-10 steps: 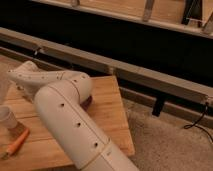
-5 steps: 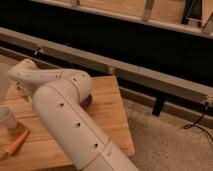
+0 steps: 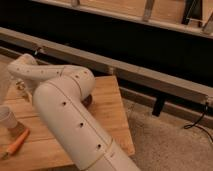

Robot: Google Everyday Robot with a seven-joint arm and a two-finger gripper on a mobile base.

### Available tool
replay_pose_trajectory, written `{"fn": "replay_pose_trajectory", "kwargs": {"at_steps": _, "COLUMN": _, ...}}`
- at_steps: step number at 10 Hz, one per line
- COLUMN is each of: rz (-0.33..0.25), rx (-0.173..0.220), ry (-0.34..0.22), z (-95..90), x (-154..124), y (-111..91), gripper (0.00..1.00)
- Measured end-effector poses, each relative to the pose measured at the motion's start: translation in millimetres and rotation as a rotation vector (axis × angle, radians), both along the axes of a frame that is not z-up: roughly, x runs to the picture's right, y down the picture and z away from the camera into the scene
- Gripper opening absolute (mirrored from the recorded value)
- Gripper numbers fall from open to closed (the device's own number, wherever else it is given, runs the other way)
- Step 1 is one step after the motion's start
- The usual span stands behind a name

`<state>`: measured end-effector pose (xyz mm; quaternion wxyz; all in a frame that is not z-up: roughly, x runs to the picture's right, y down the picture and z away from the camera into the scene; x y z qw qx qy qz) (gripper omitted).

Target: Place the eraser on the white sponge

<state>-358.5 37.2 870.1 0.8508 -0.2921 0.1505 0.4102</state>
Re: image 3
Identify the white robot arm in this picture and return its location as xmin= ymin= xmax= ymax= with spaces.
xmin=8 ymin=54 xmax=140 ymax=171

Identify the brown round object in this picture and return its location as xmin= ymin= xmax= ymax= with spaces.
xmin=82 ymin=95 xmax=93 ymax=107

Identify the clear glass bottle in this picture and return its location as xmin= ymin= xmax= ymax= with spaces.
xmin=15 ymin=81 xmax=30 ymax=102

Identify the orange carrot toy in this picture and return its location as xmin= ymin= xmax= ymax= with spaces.
xmin=1 ymin=128 xmax=30 ymax=160

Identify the wooden table board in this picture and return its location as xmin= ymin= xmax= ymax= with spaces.
xmin=0 ymin=76 xmax=135 ymax=171

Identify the white plastic cup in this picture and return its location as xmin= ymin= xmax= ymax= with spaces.
xmin=0 ymin=105 xmax=18 ymax=129

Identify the grey metal rail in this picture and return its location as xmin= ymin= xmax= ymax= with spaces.
xmin=0 ymin=27 xmax=213 ymax=129

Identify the black cable right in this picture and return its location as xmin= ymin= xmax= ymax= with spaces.
xmin=183 ymin=101 xmax=213 ymax=141

